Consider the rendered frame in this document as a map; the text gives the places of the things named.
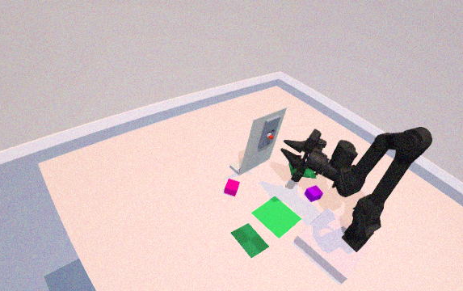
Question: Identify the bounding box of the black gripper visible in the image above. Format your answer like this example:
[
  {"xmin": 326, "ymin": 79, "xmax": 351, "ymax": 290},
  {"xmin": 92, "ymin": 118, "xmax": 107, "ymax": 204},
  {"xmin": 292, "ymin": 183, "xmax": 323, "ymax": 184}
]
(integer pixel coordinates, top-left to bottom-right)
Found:
[{"xmin": 280, "ymin": 129, "xmax": 330, "ymax": 182}]

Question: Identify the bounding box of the green square mat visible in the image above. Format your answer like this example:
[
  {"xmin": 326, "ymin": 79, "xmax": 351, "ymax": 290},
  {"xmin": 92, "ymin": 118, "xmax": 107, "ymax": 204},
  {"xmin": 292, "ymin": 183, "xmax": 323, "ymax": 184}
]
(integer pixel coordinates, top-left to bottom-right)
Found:
[{"xmin": 253, "ymin": 196, "xmax": 301, "ymax": 238}]

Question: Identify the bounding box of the magenta cube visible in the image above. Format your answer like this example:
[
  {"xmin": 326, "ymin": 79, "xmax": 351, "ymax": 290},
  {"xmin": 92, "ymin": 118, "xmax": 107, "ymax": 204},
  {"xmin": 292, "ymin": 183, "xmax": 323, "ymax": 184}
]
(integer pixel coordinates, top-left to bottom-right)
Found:
[{"xmin": 224, "ymin": 179, "xmax": 240, "ymax": 196}]

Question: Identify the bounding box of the purple cube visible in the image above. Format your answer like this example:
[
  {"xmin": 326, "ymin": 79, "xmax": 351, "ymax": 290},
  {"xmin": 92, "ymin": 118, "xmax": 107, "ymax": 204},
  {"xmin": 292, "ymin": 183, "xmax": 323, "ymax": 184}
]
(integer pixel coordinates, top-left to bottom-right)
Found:
[{"xmin": 304, "ymin": 185, "xmax": 323, "ymax": 202}]

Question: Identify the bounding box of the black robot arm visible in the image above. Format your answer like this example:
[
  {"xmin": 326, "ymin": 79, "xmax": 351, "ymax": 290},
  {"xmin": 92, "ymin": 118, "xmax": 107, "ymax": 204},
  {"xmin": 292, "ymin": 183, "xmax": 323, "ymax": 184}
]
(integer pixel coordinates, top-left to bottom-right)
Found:
[{"xmin": 322, "ymin": 127, "xmax": 432, "ymax": 252}]

